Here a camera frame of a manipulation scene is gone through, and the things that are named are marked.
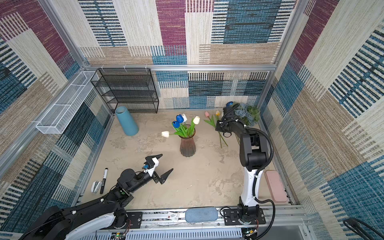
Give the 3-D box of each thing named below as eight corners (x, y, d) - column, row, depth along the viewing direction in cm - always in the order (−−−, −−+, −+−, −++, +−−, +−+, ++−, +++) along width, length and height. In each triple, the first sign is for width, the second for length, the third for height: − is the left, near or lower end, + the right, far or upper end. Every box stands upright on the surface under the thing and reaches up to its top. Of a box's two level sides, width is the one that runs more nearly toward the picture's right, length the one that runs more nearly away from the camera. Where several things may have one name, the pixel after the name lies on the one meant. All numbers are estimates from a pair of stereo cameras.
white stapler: (91, 193, 84) (88, 191, 82) (95, 182, 87) (93, 180, 86) (99, 193, 84) (96, 191, 82) (103, 182, 87) (101, 180, 86)
